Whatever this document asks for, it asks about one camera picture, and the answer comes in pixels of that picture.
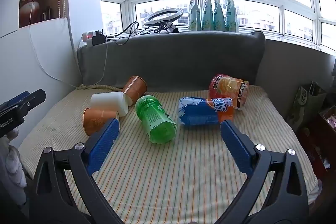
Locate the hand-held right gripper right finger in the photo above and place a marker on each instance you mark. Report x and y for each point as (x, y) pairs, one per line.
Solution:
(236, 144)

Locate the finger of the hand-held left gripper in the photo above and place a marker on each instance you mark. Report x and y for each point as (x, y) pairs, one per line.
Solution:
(15, 99)
(32, 100)

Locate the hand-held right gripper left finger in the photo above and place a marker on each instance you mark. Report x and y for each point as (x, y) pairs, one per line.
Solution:
(103, 144)

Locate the brown paper cup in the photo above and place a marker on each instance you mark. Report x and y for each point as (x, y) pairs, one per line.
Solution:
(135, 88)
(95, 120)

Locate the white plastic cup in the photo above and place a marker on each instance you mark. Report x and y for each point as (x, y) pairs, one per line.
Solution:
(109, 102)

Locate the person's left hand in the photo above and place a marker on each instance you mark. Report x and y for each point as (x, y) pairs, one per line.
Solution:
(14, 163)

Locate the blue and orange bottle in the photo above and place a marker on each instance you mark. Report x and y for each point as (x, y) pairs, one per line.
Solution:
(195, 113)

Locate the red orange snack jar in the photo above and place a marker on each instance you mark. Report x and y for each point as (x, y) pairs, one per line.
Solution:
(231, 90)

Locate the green plastic bottle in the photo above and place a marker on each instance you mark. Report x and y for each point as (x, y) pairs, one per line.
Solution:
(156, 120)

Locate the striped bed sheet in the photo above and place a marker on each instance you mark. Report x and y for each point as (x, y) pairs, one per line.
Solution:
(168, 176)

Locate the paper shopping bag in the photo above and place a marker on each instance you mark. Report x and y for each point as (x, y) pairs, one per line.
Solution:
(305, 106)

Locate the white power strip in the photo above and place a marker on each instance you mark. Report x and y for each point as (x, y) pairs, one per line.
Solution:
(88, 39)

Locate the red figurine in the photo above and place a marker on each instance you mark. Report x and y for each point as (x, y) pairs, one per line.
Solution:
(29, 10)

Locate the black power adapter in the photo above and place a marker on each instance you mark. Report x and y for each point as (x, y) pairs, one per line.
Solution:
(99, 36)

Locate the grey cushion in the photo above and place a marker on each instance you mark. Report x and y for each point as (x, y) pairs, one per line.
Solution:
(178, 61)

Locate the teal packet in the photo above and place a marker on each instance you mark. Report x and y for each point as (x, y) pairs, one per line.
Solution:
(231, 15)
(219, 14)
(194, 14)
(206, 14)

